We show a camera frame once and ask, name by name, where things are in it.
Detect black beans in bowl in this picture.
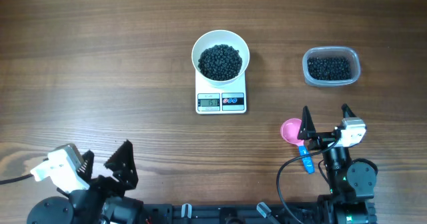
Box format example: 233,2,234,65
197,44,243,81

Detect black beans pile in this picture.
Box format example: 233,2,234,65
307,57,351,81

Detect pink scoop blue handle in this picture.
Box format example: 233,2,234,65
280,118,315,174

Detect clear plastic container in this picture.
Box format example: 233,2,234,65
302,46,361,87

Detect white digital kitchen scale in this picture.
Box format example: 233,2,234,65
195,73,247,115

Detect white bowl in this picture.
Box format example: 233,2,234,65
191,30,250,85

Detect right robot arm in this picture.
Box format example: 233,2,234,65
298,104,378,224

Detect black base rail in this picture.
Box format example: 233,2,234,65
139,202,378,224

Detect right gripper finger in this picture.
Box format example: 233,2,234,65
298,106,316,140
341,103,356,118

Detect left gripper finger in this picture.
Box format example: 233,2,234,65
77,150,94,181
104,140,139,189

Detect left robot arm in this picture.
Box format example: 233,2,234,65
27,140,151,224

